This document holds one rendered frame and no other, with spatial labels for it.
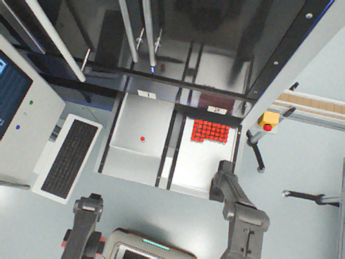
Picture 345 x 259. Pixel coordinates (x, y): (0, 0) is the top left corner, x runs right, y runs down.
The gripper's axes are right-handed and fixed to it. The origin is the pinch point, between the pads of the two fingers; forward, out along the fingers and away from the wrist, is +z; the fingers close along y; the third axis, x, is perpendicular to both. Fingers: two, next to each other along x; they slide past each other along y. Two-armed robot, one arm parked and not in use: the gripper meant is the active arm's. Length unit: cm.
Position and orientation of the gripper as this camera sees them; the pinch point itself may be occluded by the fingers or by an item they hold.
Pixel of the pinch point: (214, 194)
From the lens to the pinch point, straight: 139.3
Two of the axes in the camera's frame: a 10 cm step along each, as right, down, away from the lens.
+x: -9.7, -2.1, 0.7
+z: -0.3, 4.5, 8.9
